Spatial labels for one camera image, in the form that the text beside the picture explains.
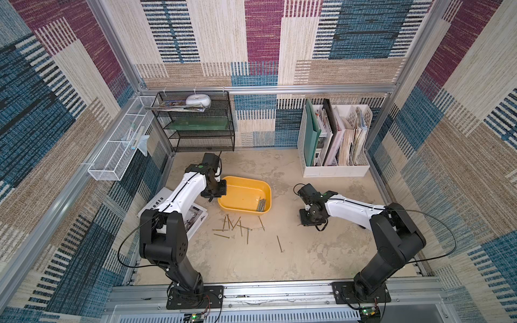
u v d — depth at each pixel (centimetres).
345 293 73
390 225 51
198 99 90
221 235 89
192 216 90
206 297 73
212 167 75
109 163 70
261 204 97
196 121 108
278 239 87
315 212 68
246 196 97
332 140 89
